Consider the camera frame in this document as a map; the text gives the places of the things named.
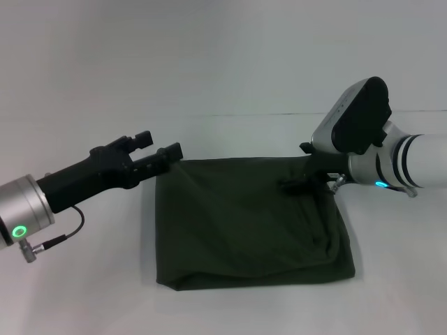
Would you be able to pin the dark green t-shirt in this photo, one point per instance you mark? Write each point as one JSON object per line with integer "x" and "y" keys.
{"x": 251, "y": 223}

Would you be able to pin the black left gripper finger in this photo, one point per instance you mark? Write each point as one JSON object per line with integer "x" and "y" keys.
{"x": 143, "y": 139}
{"x": 160, "y": 160}

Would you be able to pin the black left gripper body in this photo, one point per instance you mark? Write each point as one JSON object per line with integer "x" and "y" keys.
{"x": 87, "y": 178}

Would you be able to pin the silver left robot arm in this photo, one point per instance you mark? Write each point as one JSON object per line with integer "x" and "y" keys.
{"x": 24, "y": 213}

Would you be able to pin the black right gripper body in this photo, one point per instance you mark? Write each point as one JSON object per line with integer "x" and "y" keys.
{"x": 326, "y": 164}

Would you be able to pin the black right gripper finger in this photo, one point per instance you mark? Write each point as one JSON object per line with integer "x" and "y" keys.
{"x": 297, "y": 185}

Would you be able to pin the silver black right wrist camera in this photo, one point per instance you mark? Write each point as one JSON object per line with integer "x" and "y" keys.
{"x": 352, "y": 115}

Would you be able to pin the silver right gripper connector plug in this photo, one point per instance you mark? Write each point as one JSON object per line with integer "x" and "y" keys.
{"x": 338, "y": 182}

